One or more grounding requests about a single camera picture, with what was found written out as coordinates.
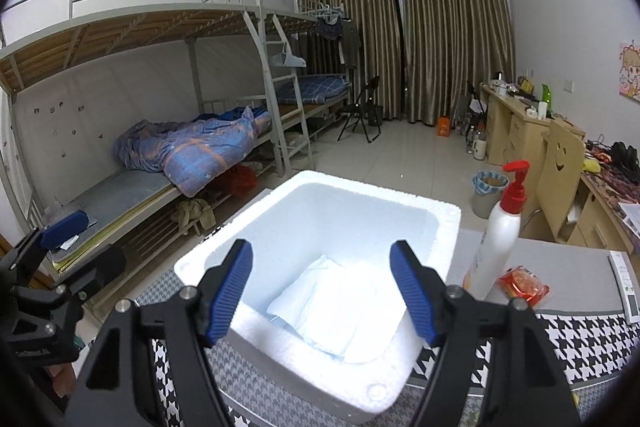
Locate white remote control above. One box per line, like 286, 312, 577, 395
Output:
607, 251, 640, 324

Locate red snack packet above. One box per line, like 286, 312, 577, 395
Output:
497, 264, 551, 308

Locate brown curtain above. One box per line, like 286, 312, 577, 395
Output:
292, 0, 406, 118
398, 0, 516, 126

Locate white foam box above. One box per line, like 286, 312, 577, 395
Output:
173, 169, 462, 425

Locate blue plaid quilt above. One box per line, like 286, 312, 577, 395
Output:
112, 106, 273, 198

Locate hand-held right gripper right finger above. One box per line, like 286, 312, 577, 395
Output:
389, 239, 583, 427

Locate grey mattress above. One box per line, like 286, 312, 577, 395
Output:
42, 167, 181, 260

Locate black headphones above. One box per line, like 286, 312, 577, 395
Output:
607, 142, 640, 184

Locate wooden chair with smiley cutout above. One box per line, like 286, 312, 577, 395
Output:
520, 119, 587, 244

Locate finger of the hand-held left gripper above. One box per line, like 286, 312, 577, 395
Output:
56, 245, 128, 309
22, 212, 91, 259

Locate white lotion bottle red pump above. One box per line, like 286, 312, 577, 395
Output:
462, 160, 532, 303

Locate blue checked bedding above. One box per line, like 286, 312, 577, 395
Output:
272, 73, 351, 105

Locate white cloth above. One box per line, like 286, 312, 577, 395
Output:
266, 255, 406, 364

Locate cartoon wall poster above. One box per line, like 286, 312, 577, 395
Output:
619, 41, 640, 100

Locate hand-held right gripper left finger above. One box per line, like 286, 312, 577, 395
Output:
65, 238, 254, 427

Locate black folding chair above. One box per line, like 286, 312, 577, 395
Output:
337, 76, 383, 144

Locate dark hanging clothes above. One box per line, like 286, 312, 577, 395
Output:
315, 14, 363, 68

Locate trash bin with blue bag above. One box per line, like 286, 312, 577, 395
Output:
471, 170, 510, 217

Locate red clothes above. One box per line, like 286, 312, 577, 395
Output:
220, 167, 258, 198

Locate olive clothes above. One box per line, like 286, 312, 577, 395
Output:
170, 198, 217, 235

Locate grey metal bunk bed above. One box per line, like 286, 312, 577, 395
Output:
250, 0, 353, 158
0, 0, 313, 308

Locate white plastic bag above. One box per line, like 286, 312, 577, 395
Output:
272, 42, 307, 68

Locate houndstooth tablecloth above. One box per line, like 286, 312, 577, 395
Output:
90, 227, 640, 427

